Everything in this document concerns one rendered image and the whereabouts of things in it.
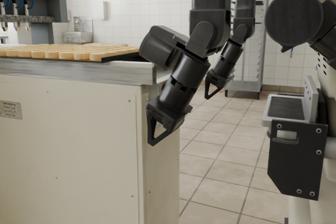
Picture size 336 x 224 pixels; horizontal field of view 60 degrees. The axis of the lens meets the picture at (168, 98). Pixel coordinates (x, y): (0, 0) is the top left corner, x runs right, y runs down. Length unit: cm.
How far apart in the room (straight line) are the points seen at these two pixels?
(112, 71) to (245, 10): 43
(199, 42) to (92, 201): 75
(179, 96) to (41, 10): 121
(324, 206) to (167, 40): 46
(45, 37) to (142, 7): 396
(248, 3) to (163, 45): 45
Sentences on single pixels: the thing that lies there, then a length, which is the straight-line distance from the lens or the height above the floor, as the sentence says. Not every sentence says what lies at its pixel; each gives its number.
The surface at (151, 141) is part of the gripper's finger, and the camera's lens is 60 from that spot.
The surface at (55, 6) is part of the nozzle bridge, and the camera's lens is 162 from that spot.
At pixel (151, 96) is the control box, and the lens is 87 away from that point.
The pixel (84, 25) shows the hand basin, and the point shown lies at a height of 102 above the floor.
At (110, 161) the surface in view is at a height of 59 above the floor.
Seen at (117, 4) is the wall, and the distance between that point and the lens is 580.
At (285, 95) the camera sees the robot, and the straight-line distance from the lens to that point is 86.
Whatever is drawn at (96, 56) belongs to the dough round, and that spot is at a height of 91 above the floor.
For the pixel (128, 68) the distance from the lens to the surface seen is 85.
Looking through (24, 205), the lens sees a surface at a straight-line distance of 133.
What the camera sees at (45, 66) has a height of 87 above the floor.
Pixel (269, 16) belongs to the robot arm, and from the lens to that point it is 46.
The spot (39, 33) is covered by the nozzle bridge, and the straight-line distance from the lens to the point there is 172.
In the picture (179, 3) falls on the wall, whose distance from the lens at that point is 523.
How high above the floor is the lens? 100
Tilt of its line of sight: 14 degrees down
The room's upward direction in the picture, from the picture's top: straight up
